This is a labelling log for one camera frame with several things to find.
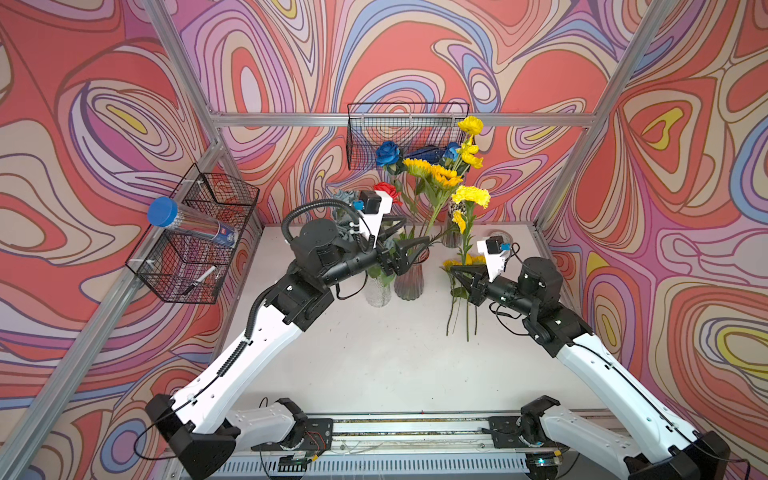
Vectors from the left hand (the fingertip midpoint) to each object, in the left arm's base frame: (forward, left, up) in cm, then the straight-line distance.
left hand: (420, 231), depth 54 cm
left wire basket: (+40, +60, -25) cm, 76 cm away
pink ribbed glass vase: (+14, -1, -39) cm, 41 cm away
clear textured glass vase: (+13, +9, -40) cm, 43 cm away
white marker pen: (+4, +53, -21) cm, 57 cm away
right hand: (+3, -9, -18) cm, 20 cm away
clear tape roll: (+38, -40, -42) cm, 69 cm away
